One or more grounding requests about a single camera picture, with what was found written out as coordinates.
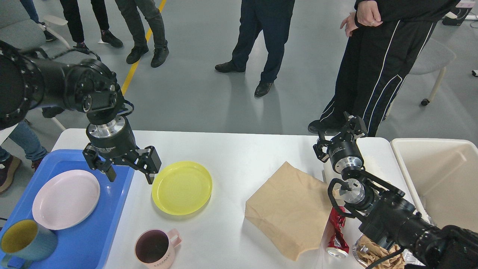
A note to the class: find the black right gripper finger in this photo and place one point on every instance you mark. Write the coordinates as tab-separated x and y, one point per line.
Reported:
321	147
353	129

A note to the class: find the white paper cup left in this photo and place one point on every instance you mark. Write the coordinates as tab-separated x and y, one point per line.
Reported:
330	174

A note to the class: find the grey chair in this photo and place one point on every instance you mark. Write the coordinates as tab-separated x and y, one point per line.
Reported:
433	56
18	30

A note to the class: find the yellow plastic plate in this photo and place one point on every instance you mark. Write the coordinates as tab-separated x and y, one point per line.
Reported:
182	188

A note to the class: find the beige plastic bin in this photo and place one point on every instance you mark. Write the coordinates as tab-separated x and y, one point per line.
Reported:
442	178

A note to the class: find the person in striped black pants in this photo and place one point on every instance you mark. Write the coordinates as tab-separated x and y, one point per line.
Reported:
385	38

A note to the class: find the person in grey trousers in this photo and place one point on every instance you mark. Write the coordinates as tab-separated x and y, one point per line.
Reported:
130	10

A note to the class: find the grey chair left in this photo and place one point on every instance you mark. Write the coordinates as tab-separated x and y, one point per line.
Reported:
18	30

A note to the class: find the pink mug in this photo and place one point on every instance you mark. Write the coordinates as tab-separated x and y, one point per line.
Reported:
156	249

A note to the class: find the foil tray with paper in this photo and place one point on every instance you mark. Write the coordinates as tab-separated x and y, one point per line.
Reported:
366	252

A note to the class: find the crushed red can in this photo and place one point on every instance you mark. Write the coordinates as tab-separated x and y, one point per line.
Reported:
337	246

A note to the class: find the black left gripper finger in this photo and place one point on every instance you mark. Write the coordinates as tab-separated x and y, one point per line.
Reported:
149	163
94	162

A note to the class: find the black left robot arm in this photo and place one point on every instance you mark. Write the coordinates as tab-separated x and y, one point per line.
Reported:
89	87

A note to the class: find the grey chair right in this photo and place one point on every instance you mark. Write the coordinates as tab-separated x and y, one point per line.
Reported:
433	56

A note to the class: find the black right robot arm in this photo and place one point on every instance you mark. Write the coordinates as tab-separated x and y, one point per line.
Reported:
386	217

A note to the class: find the pink plate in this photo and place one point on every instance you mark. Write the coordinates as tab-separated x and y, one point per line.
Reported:
66	200

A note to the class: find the brown paper bag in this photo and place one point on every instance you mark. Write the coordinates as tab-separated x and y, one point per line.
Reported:
292	209

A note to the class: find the blue plastic tray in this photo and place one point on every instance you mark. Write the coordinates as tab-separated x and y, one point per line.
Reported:
86	245

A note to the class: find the person in black trousers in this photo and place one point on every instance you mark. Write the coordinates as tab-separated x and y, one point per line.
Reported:
77	28

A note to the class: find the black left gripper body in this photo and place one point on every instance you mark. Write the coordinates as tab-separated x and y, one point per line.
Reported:
115	141

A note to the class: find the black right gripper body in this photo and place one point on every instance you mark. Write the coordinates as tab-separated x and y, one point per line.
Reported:
344	153

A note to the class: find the teal mug yellow inside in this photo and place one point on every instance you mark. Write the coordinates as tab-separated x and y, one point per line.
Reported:
27	240

